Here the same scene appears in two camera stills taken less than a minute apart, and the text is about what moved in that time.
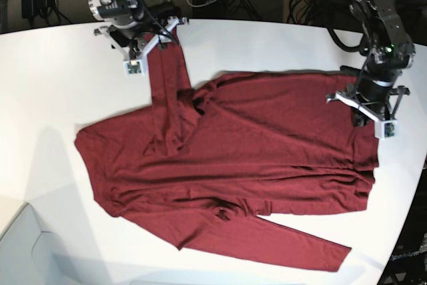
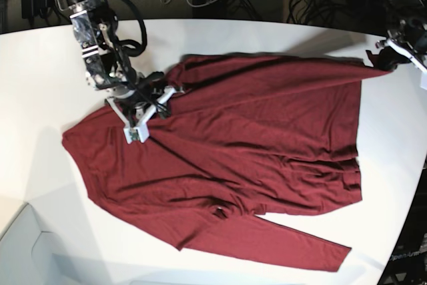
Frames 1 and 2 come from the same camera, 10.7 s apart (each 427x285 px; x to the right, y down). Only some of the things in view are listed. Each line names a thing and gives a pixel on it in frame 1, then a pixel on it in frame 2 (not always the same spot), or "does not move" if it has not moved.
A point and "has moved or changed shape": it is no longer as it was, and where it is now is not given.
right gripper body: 383,65 -> 411,31
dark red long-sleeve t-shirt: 200,169 has moved or changed shape
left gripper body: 129,19 -> 131,89
